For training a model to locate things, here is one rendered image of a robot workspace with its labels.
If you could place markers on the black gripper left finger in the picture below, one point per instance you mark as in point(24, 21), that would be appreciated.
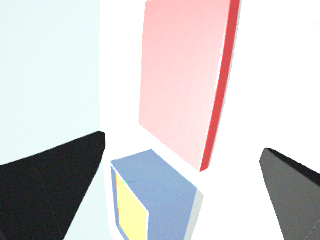
point(40, 194)

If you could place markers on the red lid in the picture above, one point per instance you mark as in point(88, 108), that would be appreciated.
point(184, 61)

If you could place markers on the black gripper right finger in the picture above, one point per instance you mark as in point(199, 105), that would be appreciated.
point(294, 191)

